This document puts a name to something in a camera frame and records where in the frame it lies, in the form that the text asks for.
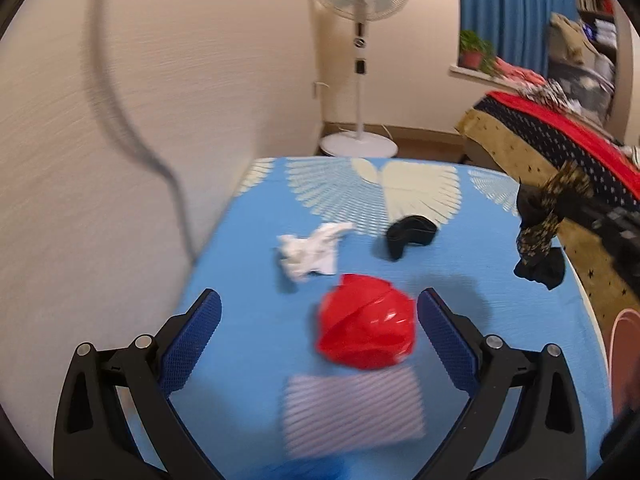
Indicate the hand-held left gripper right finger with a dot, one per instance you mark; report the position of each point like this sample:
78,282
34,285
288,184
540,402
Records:
447,345

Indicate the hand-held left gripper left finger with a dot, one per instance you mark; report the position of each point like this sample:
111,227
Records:
192,345

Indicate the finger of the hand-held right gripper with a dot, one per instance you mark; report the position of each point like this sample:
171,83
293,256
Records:
580,215

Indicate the black gold patterned wrapper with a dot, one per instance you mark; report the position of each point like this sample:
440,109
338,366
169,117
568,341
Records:
540,230

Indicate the red plastic bag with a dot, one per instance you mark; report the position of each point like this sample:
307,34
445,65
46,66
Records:
367,322

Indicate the pink plastic bin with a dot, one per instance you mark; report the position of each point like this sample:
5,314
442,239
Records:
627,355

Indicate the red blanket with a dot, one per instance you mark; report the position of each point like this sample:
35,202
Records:
575,135

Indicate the blue patterned tablecloth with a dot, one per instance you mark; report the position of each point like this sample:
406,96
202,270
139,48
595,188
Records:
250,285

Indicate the bed with starry skirt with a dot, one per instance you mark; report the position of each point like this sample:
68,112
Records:
505,135

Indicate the purple striped cloth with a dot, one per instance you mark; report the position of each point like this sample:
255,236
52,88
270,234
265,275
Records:
350,410

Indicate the black curved object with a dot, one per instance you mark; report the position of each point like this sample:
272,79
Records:
412,232

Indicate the black white striped cloth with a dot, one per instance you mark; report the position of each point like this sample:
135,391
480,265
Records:
542,95

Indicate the white crumpled tissue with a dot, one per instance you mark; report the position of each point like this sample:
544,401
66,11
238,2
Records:
307,252

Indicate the pile of bags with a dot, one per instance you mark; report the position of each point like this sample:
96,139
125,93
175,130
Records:
580,60

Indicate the pink cloth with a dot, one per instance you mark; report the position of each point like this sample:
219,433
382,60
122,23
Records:
520,71

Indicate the green potted plant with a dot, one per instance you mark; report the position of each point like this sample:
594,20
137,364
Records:
475,50

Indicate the wooden bookshelf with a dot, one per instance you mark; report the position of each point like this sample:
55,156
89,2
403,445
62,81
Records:
597,5

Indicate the blue curtain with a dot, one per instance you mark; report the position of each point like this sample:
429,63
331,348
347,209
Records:
515,10

